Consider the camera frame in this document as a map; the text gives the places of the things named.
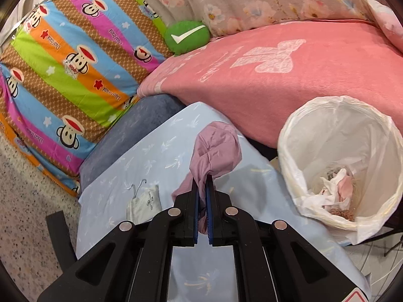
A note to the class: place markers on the green round check-mark cushion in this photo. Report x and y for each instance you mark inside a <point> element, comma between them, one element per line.
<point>189,42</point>

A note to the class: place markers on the dark blue cushion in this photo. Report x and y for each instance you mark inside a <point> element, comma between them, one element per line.
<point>126,138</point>

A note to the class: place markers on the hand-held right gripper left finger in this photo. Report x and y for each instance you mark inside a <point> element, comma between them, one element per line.
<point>195,214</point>

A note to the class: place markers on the small white sachet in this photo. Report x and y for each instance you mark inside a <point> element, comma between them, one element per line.
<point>144,203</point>

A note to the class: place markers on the purple sock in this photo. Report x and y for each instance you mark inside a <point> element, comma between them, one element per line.
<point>217,151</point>

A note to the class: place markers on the pink bow print blanket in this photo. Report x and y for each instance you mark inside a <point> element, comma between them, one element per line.
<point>252,94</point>

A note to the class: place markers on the pink and white tissue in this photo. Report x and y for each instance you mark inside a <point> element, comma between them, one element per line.
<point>346,185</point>

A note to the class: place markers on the bin with white liner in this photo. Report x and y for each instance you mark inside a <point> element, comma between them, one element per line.
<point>302,151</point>

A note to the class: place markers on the black furniture leg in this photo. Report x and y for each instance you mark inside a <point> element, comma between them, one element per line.
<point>59,239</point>

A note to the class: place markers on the light blue patterned cushion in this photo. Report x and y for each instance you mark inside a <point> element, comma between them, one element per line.
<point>141,163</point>

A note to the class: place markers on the striped monkey print quilt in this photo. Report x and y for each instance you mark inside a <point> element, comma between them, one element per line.
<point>78,85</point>

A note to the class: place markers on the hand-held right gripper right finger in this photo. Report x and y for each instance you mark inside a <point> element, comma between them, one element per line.
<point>209,217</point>

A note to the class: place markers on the grey floral blanket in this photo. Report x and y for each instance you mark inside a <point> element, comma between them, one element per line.
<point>252,0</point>

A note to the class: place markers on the small pink pillow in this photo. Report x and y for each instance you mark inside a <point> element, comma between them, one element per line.
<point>387,22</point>

